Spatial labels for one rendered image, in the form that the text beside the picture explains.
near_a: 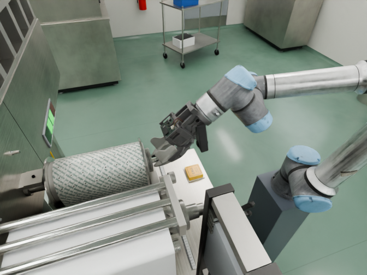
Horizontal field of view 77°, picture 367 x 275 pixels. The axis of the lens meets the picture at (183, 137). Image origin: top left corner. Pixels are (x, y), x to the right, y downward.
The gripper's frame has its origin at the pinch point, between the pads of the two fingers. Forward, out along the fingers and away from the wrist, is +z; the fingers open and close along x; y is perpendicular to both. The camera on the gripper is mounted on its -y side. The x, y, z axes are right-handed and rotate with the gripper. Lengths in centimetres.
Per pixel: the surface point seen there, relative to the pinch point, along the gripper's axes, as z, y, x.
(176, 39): -20, -131, -319
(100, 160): 8.7, 13.8, -0.1
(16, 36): 16, 41, -57
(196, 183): 9.2, -39.5, -12.0
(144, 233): -6.5, 19.5, 30.3
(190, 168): 7.8, -37.4, -19.1
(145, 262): -4.3, 18.2, 33.5
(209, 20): -96, -220, -452
